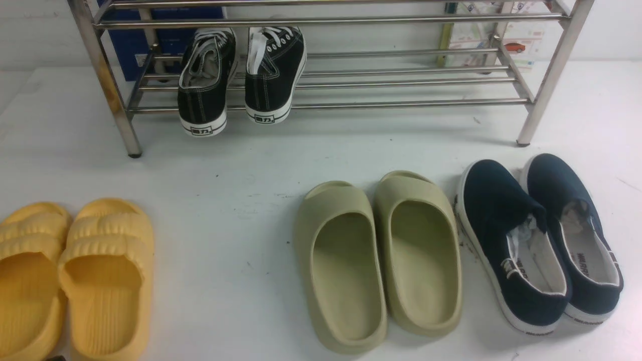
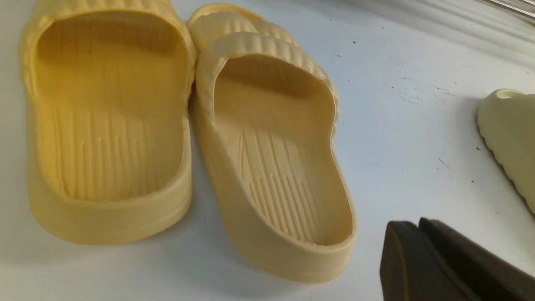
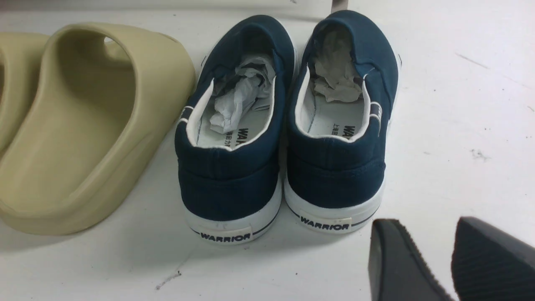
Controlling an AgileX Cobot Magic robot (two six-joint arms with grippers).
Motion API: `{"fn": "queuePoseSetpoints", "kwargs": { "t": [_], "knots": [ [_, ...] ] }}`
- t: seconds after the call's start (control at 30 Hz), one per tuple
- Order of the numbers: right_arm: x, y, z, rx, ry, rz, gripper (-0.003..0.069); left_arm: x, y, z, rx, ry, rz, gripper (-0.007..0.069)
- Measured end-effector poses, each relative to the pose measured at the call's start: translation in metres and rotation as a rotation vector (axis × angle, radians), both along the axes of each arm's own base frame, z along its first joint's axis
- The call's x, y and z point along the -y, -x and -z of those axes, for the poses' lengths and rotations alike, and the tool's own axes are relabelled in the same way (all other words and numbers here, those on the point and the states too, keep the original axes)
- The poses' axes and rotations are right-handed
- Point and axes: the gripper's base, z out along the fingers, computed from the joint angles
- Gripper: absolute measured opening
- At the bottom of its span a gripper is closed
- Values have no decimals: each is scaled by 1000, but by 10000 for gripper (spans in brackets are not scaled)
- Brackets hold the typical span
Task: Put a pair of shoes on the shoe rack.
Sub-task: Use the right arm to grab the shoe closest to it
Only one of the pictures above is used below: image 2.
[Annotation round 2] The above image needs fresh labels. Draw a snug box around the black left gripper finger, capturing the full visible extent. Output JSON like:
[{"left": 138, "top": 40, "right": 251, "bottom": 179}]
[{"left": 380, "top": 217, "right": 535, "bottom": 301}]

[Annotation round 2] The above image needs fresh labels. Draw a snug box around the metal shoe rack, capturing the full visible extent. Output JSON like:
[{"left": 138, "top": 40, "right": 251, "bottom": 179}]
[{"left": 478, "top": 0, "right": 535, "bottom": 23}]

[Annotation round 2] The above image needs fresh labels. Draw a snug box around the left olive green slide sandal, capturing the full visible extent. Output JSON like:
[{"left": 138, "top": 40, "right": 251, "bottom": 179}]
[{"left": 476, "top": 88, "right": 535, "bottom": 213}]

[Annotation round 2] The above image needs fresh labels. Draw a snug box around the right yellow slide sandal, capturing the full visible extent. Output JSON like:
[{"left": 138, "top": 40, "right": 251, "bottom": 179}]
[{"left": 186, "top": 3, "right": 357, "bottom": 284}]

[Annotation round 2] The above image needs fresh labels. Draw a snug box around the yellow slide sandal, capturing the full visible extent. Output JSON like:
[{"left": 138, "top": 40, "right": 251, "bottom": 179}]
[
  {"left": 186, "top": 3, "right": 357, "bottom": 284},
  {"left": 19, "top": 0, "right": 196, "bottom": 245}
]

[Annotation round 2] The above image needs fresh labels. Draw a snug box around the left yellow slide sandal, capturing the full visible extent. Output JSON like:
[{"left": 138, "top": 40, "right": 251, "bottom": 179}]
[{"left": 19, "top": 0, "right": 196, "bottom": 245}]

